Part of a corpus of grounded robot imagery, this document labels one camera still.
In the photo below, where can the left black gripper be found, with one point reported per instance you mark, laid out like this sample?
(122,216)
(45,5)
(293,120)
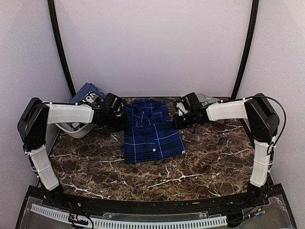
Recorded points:
(124,125)

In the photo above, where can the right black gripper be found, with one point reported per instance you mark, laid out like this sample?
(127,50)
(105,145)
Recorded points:
(177,124)

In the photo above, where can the blue plaid long sleeve shirt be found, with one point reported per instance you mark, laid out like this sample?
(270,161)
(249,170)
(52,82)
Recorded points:
(150,135)

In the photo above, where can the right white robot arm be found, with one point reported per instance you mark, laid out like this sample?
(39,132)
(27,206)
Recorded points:
(263,123)

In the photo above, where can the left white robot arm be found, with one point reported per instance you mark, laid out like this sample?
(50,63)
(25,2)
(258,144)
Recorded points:
(38,115)

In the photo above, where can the folded grey polo shirt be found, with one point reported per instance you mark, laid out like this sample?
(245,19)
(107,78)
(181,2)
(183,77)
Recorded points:
(204,102)

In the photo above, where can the black white checked shirt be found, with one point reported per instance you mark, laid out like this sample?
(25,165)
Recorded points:
(90,99)

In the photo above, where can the grey plastic laundry basket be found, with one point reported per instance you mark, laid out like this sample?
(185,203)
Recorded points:
(76,134)

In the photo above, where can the small blue checked shirt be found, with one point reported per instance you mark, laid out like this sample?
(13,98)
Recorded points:
(84,91)

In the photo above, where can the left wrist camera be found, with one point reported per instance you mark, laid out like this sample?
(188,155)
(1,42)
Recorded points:
(113,105)

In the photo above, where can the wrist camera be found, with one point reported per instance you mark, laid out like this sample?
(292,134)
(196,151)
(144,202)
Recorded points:
(113,105)
(187,103)

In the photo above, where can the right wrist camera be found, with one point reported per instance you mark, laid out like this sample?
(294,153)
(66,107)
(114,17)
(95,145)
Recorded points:
(187,103)

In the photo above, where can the left black frame post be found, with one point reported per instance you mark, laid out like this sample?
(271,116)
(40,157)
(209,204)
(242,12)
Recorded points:
(60,48)

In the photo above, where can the black frame post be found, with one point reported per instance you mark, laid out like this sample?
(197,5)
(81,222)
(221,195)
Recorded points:
(247,47)
(60,48)

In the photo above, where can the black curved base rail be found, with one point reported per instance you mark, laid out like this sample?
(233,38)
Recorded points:
(230,206)

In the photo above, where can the white slotted cable duct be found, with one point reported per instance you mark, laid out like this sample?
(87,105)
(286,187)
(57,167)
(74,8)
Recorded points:
(123,221)

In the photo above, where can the right black frame post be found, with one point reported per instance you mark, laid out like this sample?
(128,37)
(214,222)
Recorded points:
(247,47)

